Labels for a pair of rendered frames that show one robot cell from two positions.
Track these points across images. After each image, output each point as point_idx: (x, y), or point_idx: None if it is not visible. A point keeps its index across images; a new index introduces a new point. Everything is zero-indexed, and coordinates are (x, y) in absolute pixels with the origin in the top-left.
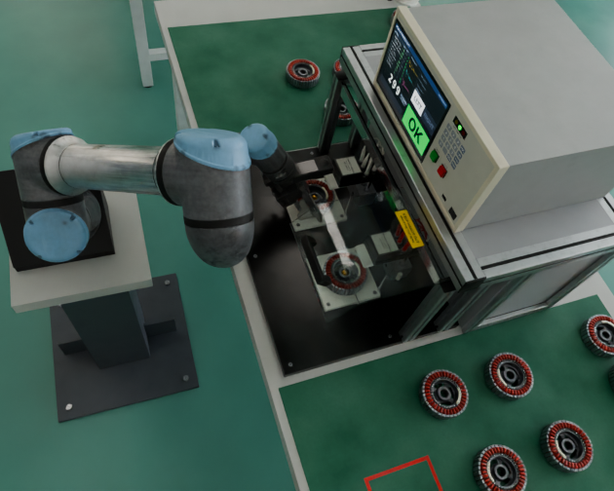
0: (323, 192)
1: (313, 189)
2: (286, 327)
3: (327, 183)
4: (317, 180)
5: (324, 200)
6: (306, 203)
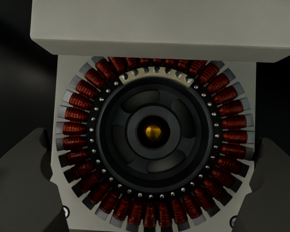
0: (139, 83)
1: (107, 116)
2: None
3: (221, 52)
4: (77, 89)
5: (169, 91)
6: (189, 192)
